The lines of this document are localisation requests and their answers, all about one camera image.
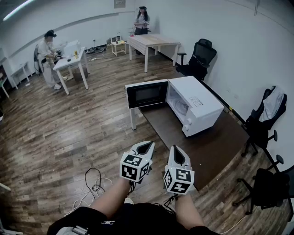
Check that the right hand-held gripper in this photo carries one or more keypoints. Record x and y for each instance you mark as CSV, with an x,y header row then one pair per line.
x,y
181,181

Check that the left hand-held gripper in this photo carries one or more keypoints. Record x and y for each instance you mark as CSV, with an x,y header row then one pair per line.
x,y
128,171

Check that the white microwave door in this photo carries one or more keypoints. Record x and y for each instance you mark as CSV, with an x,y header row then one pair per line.
x,y
147,94

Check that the person's right forearm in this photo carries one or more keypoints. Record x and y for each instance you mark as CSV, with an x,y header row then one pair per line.
x,y
188,213

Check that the person's left forearm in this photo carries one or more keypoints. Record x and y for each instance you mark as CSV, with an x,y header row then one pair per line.
x,y
110,197

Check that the white microwave body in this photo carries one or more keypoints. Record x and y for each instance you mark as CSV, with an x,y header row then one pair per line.
x,y
199,91

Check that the dark brown table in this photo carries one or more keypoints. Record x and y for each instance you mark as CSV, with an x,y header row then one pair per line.
x,y
206,149

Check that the person's left white shoe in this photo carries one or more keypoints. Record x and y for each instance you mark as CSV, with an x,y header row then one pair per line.
x,y
128,201

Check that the person's black shirt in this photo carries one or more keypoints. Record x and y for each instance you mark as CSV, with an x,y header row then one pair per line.
x,y
142,220

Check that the black office chair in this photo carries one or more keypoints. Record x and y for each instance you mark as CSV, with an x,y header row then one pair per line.
x,y
202,55
268,188
255,130

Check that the white power strip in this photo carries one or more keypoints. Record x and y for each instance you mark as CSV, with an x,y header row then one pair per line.
x,y
92,59

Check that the grey waist bag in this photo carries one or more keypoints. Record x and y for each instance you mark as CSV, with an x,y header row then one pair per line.
x,y
75,230

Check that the small white stool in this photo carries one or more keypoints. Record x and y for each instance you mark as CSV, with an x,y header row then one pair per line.
x,y
118,44

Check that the white garment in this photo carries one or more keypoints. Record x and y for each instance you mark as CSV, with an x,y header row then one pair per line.
x,y
272,103

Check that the light wooden table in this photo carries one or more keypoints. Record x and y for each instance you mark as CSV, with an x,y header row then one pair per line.
x,y
151,40

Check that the small yellow item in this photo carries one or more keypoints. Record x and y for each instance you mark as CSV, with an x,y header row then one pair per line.
x,y
75,55

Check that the white box appliance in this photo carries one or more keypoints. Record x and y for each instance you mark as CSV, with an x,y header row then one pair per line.
x,y
72,47

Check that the narrow white side table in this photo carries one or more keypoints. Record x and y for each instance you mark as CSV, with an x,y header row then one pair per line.
x,y
20,68

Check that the ceiling light strip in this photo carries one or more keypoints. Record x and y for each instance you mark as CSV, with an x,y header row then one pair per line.
x,y
16,10

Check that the grey wall panel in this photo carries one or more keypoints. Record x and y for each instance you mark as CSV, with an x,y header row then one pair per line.
x,y
120,3

